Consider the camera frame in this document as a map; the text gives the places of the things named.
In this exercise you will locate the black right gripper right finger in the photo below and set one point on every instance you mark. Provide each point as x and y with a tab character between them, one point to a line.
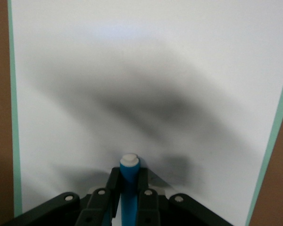
148	207

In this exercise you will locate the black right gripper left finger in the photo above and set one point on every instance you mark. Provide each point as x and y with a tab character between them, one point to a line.
96	207

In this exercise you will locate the blue marker white cap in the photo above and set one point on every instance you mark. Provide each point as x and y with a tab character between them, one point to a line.
129	179

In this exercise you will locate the mint green clipboard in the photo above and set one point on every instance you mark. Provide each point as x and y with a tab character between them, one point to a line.
15	117

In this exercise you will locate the white paper sheet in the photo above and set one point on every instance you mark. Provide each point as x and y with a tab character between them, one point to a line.
132	58

